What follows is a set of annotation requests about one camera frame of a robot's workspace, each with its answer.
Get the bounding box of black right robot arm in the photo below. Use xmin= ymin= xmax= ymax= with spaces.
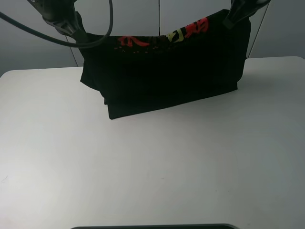
xmin=223 ymin=0 xmax=270 ymax=29

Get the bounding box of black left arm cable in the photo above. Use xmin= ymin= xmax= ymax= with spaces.
xmin=0 ymin=0 xmax=113 ymax=49

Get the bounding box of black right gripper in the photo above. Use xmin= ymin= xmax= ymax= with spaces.
xmin=223 ymin=0 xmax=260 ymax=28

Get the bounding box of black printed t-shirt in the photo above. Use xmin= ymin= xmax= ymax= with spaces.
xmin=81 ymin=10 xmax=251 ymax=119

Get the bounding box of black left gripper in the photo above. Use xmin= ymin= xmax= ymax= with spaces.
xmin=43 ymin=11 xmax=88 ymax=47

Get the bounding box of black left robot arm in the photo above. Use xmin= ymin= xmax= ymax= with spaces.
xmin=29 ymin=0 xmax=89 ymax=43

